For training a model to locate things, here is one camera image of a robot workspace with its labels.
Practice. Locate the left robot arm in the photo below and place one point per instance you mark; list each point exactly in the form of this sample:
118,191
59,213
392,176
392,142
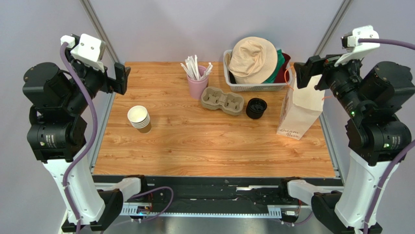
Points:
56,135

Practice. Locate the pink straw holder cup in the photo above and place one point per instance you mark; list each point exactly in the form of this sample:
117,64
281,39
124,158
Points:
196,87

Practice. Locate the wrapped white straws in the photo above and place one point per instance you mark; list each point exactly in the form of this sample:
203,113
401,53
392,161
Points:
191,67

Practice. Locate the cardboard cup carrier tray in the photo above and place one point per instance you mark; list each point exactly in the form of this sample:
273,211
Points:
230,103

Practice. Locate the stack of black lids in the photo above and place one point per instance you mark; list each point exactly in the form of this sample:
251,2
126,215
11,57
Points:
255,108

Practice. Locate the white plastic basket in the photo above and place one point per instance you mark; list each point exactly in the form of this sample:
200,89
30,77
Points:
247,87

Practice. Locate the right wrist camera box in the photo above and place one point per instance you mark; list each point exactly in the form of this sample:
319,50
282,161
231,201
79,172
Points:
356,49

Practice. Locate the dark red cloth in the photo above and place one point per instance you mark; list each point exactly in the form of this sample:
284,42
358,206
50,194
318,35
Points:
283,75

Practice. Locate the stack of paper cups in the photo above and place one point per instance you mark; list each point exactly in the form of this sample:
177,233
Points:
140,119

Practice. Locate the green cloth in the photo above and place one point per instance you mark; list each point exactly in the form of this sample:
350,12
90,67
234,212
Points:
280,62

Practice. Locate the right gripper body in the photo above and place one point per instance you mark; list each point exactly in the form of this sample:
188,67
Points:
320,68

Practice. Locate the beige bucket hat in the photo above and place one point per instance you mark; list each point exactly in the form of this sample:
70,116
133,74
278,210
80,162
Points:
253,60

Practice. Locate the white paper takeout bag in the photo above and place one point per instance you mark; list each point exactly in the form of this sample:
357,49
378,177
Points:
300,109

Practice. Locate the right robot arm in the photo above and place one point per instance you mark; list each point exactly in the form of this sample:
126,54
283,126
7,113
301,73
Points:
378,140

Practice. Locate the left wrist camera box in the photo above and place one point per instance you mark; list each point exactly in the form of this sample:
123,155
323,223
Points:
89,50

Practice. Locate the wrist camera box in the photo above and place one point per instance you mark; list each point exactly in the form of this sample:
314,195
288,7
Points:
356,49
89,50

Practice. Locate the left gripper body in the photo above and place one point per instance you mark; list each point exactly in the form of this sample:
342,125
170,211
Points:
93,80

